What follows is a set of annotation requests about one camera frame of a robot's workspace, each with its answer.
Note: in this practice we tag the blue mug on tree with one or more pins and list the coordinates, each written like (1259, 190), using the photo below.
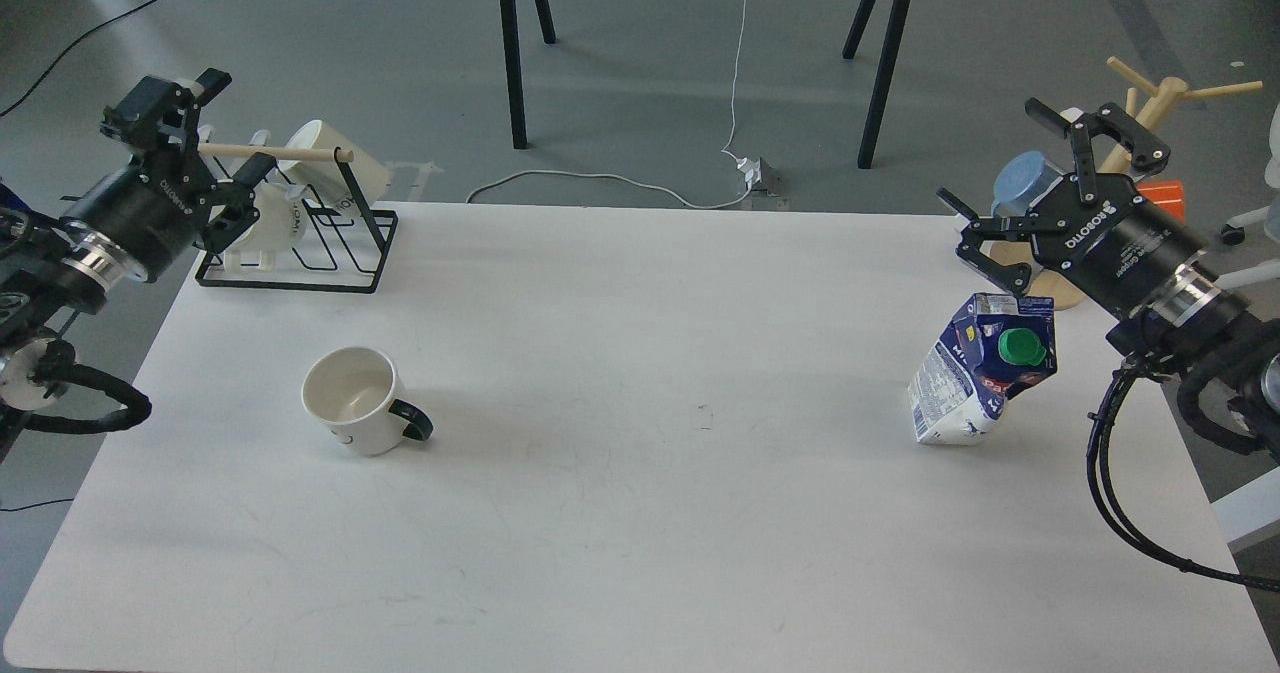
(1022, 182)

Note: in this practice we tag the black table leg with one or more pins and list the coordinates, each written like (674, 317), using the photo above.
(886, 66)
(513, 64)

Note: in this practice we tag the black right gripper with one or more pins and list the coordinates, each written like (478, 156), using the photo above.
(1125, 243)

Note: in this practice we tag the black table leg right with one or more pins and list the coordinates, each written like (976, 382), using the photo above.
(886, 66)

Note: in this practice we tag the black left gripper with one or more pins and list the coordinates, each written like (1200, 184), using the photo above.
(141, 209)

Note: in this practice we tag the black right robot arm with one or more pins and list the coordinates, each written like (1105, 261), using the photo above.
(1226, 359)

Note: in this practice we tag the black wire cup rack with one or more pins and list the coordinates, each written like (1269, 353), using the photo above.
(335, 255)

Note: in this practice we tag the wooden mug tree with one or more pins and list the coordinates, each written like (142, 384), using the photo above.
(1149, 103)

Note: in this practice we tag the blue white milk carton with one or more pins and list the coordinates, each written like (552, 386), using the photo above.
(994, 347)

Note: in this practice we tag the cream mug tilted in rack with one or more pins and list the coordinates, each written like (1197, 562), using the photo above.
(324, 176)

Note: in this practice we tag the black table leg left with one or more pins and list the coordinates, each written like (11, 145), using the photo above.
(513, 64)

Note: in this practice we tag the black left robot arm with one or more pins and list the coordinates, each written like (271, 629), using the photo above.
(47, 269)

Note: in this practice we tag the orange mug on tree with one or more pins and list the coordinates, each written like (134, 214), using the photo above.
(1169, 196)

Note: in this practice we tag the white mug lying in rack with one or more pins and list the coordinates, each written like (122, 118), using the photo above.
(279, 228)

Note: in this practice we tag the white mug black handle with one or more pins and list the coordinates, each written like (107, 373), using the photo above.
(357, 394)

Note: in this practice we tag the grey power adapter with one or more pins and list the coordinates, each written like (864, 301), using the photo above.
(760, 177)

